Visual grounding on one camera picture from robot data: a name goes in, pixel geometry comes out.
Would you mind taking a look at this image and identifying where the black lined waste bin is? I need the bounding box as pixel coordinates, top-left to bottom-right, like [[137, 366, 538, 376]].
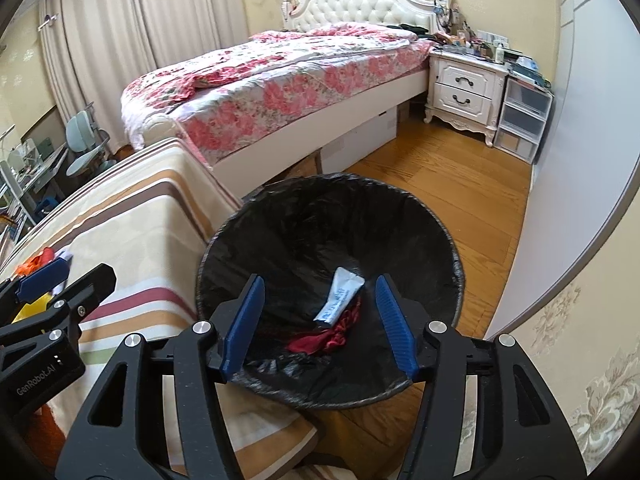
[[195, 173, 463, 411]]

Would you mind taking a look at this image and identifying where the pale green office chair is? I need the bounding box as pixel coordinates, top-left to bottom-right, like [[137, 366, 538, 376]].
[[64, 102, 117, 177]]

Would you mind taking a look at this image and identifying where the beige curtain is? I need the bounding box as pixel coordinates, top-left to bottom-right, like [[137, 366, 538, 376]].
[[37, 0, 156, 128], [127, 0, 251, 73]]

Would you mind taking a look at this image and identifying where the orange plastic bag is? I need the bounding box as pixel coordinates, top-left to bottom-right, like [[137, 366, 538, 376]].
[[15, 246, 55, 278]]

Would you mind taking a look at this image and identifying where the clear plastic drawer unit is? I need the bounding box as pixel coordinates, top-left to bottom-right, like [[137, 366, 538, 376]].
[[492, 75, 555, 165]]

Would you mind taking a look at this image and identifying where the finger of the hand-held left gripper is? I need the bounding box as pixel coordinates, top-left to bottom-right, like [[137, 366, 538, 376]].
[[0, 258, 69, 321], [0, 262, 117, 356]]

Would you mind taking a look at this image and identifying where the white storage box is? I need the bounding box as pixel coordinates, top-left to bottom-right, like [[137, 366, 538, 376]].
[[320, 105, 401, 176]]

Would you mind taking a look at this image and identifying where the floral quilt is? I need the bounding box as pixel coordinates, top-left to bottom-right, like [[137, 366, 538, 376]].
[[192, 27, 418, 90]]

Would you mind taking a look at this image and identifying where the glass desk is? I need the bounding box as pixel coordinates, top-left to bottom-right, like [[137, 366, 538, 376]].
[[0, 130, 71, 226]]

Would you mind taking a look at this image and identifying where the red crumpled wrapper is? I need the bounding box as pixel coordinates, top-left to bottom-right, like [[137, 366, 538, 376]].
[[286, 294, 365, 357]]

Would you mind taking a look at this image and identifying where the stack of books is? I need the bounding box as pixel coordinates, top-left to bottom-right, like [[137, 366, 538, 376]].
[[507, 55, 554, 93]]

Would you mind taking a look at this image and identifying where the floral bed sheet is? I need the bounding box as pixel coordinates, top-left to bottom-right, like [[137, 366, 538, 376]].
[[121, 35, 433, 166]]

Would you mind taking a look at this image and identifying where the white squeeze tube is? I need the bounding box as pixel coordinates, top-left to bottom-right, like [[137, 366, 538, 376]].
[[312, 266, 367, 330]]

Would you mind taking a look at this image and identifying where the floral pink bed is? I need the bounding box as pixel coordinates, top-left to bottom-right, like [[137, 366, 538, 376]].
[[120, 0, 453, 201]]

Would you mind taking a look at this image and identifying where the white bookshelf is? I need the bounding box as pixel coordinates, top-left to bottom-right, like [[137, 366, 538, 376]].
[[0, 160, 31, 261]]

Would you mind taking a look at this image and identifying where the dark clothing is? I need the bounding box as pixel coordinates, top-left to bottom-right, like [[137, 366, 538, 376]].
[[385, 21, 432, 37]]

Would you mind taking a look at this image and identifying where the white wardrobe door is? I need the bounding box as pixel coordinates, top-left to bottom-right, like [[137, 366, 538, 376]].
[[482, 0, 640, 341]]

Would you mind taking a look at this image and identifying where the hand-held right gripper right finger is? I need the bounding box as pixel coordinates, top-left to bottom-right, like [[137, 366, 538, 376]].
[[374, 274, 587, 480]]

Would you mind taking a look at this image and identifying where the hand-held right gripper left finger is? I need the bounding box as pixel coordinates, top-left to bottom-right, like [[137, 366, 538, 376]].
[[54, 274, 267, 480]]

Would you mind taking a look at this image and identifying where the striped beige blanket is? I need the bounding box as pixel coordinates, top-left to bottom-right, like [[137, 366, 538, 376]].
[[0, 137, 321, 480]]

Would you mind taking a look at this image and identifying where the yellow foam net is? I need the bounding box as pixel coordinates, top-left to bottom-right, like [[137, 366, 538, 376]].
[[10, 292, 53, 325]]

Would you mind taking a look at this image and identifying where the clutter of small items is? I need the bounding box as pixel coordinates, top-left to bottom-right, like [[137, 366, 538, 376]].
[[432, 0, 511, 63]]

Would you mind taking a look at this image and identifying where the white nightstand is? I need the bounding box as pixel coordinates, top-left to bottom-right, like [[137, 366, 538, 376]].
[[424, 49, 510, 148]]

